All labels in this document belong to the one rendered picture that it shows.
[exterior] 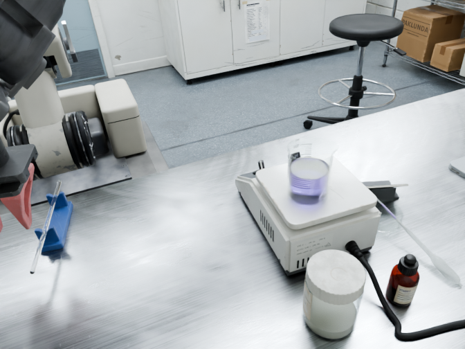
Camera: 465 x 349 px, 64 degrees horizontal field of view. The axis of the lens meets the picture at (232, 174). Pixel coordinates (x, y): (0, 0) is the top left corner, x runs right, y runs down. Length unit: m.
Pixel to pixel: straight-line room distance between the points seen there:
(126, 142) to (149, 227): 0.91
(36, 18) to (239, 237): 0.36
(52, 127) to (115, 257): 0.70
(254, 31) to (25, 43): 2.75
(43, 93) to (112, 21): 2.24
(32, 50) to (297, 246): 0.35
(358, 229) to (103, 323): 0.32
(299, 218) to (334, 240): 0.06
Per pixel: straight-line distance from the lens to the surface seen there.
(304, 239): 0.45
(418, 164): 0.73
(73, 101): 1.64
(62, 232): 0.61
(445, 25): 3.15
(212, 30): 2.98
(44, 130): 1.20
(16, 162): 0.48
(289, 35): 3.28
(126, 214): 0.62
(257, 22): 3.11
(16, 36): 0.44
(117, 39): 3.43
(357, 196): 0.49
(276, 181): 0.50
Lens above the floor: 1.14
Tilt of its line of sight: 36 degrees down
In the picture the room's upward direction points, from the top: 4 degrees counter-clockwise
